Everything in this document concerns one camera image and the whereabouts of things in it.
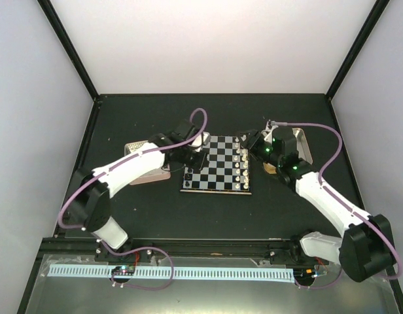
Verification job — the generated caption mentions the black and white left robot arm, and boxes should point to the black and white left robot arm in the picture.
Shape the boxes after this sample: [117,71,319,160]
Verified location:
[62,120,211,261]

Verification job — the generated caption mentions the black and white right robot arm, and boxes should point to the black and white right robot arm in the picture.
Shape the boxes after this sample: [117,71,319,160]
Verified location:
[237,124,399,282]

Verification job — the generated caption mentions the right circuit board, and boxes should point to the right circuit board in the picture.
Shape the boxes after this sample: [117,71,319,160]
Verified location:
[293,268,328,279]

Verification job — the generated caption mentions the circuit board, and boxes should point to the circuit board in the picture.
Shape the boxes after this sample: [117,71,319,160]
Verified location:
[111,266,135,277]
[293,268,328,279]

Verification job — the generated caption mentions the left circuit board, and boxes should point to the left circuit board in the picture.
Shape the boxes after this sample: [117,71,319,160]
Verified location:
[111,266,135,277]

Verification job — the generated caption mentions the gold metal tin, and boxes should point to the gold metal tin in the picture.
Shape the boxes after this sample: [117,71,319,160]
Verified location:
[262,127,313,174]

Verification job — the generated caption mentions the pink metal tin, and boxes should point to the pink metal tin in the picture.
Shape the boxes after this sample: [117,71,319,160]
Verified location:
[124,141,171,186]

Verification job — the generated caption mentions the black and white chessboard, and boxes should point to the black and white chessboard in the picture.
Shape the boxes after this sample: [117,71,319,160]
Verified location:
[181,135,251,195]

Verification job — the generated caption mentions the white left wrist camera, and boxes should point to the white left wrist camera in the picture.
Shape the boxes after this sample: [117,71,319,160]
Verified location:
[191,131,211,152]

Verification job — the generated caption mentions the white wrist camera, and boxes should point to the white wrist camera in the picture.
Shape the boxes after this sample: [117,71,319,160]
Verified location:
[191,131,211,152]
[261,120,279,143]

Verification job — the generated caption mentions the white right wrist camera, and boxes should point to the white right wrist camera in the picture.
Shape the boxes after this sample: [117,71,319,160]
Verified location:
[261,120,279,143]

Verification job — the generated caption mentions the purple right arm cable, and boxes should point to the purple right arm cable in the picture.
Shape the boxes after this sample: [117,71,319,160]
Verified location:
[266,119,403,290]

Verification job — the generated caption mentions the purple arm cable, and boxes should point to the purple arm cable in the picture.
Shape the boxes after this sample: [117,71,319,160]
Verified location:
[266,119,403,290]
[57,108,175,290]

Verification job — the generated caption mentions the light blue slotted cable duct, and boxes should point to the light blue slotted cable duct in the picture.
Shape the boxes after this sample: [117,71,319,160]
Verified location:
[47,264,294,283]

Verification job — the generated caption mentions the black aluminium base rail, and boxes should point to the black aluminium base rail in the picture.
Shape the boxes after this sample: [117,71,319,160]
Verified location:
[39,237,339,266]

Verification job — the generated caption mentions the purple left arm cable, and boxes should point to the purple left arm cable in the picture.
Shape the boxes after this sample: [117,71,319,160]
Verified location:
[57,108,175,290]

